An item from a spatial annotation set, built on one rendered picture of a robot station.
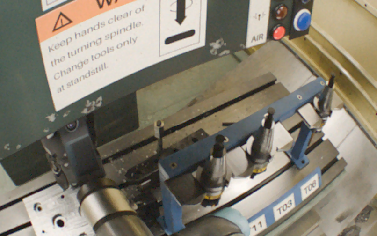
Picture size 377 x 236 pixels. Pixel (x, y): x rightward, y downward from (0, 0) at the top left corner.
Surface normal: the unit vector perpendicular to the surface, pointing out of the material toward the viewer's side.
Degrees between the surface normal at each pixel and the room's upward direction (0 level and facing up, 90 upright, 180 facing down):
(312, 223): 7
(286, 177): 0
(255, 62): 24
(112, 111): 90
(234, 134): 0
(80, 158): 60
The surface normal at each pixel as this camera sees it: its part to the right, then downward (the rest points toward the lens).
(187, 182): 0.02, -0.65
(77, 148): 0.45, 0.26
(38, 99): 0.53, 0.66
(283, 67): -0.33, -0.42
